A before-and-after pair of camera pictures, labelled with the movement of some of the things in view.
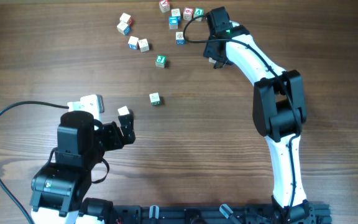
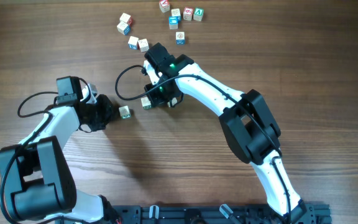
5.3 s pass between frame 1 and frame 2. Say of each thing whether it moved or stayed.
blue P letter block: stayed
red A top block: stayed
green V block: stayed
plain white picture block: stayed
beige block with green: moved
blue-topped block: stayed
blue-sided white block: stayed
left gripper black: moved
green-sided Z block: stayed
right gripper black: moved
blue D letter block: stayed
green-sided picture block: moved
